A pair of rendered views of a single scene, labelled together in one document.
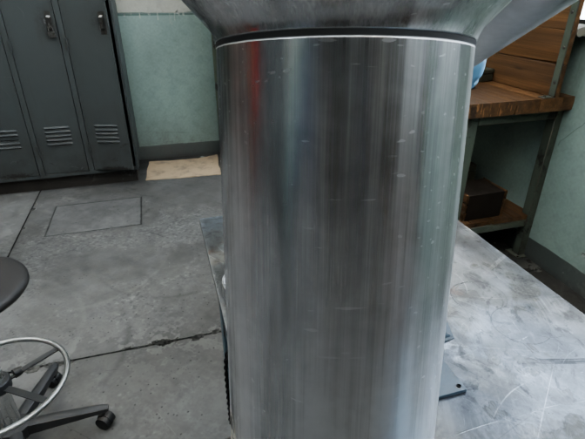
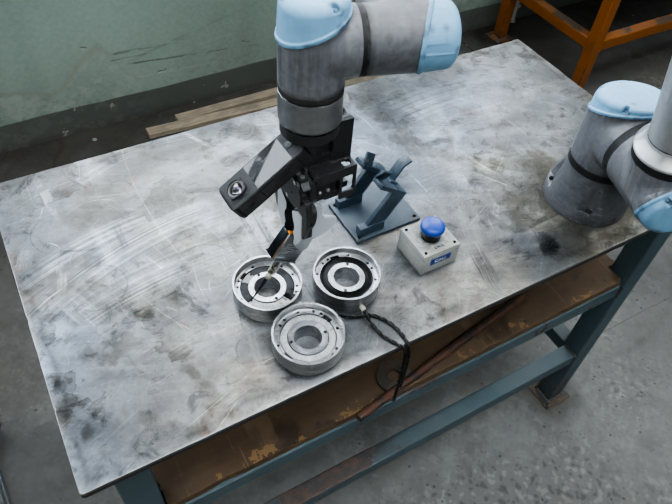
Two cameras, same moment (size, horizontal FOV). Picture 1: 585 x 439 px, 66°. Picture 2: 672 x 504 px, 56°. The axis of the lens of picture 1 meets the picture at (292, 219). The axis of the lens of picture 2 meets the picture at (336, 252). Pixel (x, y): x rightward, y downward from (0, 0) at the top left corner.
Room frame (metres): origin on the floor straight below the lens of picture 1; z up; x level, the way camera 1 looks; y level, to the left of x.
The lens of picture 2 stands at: (0.78, 0.55, 1.59)
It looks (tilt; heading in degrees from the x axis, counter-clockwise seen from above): 49 degrees down; 253
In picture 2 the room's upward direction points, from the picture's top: 6 degrees clockwise
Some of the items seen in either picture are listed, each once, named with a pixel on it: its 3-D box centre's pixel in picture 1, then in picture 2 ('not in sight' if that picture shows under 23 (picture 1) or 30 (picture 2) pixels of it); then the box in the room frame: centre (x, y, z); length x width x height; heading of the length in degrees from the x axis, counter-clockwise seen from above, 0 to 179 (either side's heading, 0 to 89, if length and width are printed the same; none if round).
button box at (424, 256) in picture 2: not in sight; (430, 243); (0.42, -0.07, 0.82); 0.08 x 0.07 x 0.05; 16
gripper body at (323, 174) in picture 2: not in sight; (313, 156); (0.64, -0.03, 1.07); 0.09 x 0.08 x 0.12; 17
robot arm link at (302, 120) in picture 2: not in sight; (308, 102); (0.65, -0.03, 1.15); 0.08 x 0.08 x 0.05
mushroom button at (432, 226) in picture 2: not in sight; (430, 233); (0.43, -0.07, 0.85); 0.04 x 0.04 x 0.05
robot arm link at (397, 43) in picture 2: not in sight; (400, 29); (0.54, -0.05, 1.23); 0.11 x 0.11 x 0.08; 89
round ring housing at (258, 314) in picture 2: not in sight; (267, 290); (0.70, -0.03, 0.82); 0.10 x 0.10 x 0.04
